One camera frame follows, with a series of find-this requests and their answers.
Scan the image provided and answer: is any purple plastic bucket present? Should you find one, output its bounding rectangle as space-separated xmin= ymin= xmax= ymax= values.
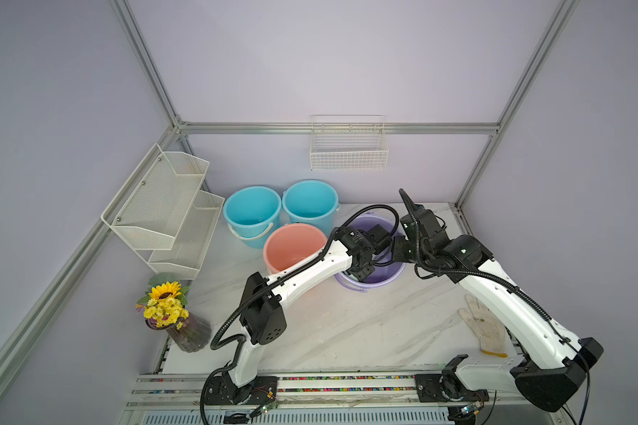
xmin=335 ymin=212 xmax=405 ymax=292

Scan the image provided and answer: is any sunflower bouquet in vase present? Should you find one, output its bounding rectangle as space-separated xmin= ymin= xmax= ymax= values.
xmin=136 ymin=273 xmax=212 ymax=353

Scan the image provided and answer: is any black corrugated cable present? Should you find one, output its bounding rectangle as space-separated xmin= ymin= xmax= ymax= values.
xmin=198 ymin=204 xmax=401 ymax=425
xmin=398 ymin=188 xmax=592 ymax=425

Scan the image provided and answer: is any white work glove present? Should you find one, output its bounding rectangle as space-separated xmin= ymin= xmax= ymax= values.
xmin=458 ymin=294 xmax=508 ymax=358

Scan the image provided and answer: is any white wire wall basket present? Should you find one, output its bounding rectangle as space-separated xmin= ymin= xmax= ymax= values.
xmin=309 ymin=114 xmax=389 ymax=172

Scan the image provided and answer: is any teal bucket being wiped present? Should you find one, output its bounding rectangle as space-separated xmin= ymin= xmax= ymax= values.
xmin=223 ymin=186 xmax=282 ymax=249

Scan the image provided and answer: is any pink plastic bucket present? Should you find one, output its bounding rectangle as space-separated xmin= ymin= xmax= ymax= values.
xmin=263 ymin=223 xmax=327 ymax=274

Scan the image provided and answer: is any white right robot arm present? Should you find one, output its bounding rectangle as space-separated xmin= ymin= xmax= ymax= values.
xmin=393 ymin=205 xmax=604 ymax=413

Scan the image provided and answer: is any black corrugated left cable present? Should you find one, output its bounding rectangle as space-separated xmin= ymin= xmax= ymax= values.
xmin=198 ymin=204 xmax=401 ymax=425

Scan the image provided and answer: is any white two-tier mesh shelf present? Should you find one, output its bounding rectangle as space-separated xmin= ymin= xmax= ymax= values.
xmin=101 ymin=144 xmax=225 ymax=281

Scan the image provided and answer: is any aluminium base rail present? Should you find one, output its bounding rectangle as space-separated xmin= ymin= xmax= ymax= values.
xmin=119 ymin=365 xmax=578 ymax=425

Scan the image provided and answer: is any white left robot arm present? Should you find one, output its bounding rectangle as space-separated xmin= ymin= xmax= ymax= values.
xmin=217 ymin=225 xmax=393 ymax=389

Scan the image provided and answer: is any black corrugated right cable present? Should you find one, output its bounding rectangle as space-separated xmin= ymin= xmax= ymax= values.
xmin=398 ymin=188 xmax=592 ymax=425

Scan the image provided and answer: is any teal bucket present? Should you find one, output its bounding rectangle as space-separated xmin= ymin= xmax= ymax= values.
xmin=282 ymin=180 xmax=340 ymax=237

